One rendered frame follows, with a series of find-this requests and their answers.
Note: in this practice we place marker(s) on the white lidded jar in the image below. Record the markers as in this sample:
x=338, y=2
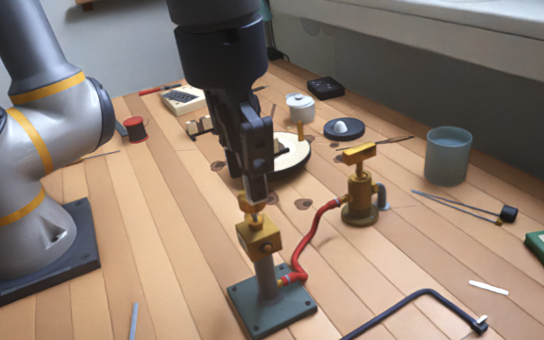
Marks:
x=300, y=108

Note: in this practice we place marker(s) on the white chalk stick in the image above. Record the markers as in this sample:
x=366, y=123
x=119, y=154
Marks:
x=488, y=287

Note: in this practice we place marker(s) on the thin dark rod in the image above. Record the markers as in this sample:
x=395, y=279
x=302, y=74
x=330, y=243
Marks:
x=380, y=142

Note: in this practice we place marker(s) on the brass torch valve body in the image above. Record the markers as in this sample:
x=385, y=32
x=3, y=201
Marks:
x=359, y=196

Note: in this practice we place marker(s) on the dark blue saw frame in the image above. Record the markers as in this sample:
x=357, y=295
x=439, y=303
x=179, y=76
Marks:
x=442, y=296

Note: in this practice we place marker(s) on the dark lamp stand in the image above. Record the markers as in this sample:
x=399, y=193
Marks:
x=274, y=53

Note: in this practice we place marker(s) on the cream keypad box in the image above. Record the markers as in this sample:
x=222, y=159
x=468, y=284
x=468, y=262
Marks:
x=183, y=99

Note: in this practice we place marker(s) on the red thread spool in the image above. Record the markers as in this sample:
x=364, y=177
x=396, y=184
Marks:
x=135, y=130

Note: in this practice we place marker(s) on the grey torch nozzle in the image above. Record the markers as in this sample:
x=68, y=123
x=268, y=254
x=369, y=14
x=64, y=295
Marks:
x=382, y=193

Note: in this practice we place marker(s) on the blue tweezers black end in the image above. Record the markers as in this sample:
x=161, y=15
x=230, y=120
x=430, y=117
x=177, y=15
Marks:
x=508, y=213

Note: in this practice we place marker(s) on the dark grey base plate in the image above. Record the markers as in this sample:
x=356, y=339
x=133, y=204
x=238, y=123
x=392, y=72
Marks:
x=73, y=255

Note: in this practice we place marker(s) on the blue-grey cup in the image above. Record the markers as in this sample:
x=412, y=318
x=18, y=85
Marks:
x=447, y=158

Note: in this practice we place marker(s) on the brass stick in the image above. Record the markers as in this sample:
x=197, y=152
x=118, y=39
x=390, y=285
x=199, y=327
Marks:
x=300, y=131

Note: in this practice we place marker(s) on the brass valve knob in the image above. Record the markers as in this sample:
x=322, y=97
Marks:
x=252, y=210

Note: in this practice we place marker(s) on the black square box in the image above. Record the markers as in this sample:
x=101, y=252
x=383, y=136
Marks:
x=325, y=88

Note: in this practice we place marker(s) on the brass valve block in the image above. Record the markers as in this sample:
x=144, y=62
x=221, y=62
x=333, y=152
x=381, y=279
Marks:
x=258, y=241

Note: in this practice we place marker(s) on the thin grey needle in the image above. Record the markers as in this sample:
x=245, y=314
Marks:
x=99, y=154

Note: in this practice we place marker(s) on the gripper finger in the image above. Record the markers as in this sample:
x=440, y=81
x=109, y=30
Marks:
x=257, y=141
x=229, y=141

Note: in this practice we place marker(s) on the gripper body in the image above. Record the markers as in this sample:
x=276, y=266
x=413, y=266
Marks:
x=222, y=54

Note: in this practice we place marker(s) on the green plate grey post stand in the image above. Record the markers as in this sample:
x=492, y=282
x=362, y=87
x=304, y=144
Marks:
x=272, y=307

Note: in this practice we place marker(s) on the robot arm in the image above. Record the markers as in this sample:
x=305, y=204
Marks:
x=40, y=141

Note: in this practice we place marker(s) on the grey metal rod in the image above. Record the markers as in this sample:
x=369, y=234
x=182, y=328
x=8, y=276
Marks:
x=133, y=323

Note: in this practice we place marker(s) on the cream block bench stick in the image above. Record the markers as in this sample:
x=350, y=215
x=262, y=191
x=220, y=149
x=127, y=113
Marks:
x=198, y=125

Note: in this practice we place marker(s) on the black disc white dome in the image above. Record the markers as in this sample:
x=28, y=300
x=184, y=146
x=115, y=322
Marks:
x=344, y=128

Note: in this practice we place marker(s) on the cream black-rimmed turntable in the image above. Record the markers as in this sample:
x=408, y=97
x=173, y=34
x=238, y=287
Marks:
x=295, y=153

